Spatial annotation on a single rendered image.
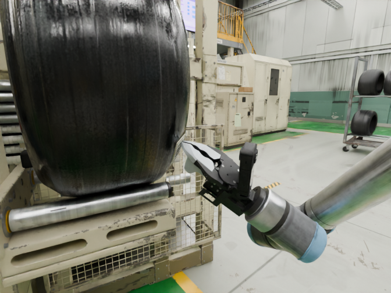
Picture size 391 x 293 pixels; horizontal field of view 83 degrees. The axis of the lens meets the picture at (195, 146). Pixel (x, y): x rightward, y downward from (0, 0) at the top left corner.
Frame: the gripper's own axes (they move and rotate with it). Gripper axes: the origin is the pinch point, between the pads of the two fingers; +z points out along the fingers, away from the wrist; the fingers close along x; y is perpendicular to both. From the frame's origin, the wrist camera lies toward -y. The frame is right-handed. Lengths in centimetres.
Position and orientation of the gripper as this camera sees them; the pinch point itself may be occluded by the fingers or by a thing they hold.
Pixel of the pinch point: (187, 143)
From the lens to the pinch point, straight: 48.6
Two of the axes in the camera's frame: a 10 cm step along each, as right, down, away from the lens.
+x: 3.8, -5.2, 7.7
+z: -8.0, -5.9, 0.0
